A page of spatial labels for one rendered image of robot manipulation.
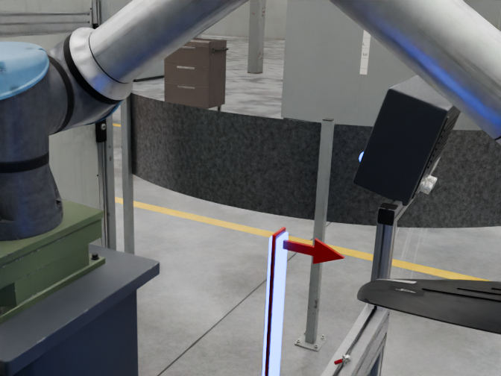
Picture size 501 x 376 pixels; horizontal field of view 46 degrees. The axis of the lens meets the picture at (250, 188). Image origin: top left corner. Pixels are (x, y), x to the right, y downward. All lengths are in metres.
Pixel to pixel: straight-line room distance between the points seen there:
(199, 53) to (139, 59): 6.42
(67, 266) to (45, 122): 0.20
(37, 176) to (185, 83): 6.59
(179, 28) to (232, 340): 1.97
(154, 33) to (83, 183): 1.80
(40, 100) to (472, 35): 0.51
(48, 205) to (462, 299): 0.55
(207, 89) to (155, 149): 4.51
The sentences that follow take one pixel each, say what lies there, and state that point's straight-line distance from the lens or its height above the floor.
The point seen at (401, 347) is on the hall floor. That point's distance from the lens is 2.71.
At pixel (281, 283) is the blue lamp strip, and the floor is 1.14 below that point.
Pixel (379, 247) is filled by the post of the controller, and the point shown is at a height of 0.98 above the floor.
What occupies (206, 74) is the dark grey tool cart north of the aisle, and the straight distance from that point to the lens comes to 7.22.
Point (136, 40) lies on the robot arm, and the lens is 0.82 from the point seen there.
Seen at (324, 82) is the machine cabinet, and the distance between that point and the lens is 6.96.
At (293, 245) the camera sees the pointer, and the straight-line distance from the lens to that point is 0.54.
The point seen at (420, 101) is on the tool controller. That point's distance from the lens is 1.07.
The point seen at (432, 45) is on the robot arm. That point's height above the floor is 1.36.
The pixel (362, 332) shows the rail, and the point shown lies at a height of 0.85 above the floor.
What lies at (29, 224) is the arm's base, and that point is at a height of 1.11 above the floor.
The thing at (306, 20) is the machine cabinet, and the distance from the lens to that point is 7.01.
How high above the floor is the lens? 1.39
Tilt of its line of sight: 18 degrees down
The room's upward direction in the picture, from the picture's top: 2 degrees clockwise
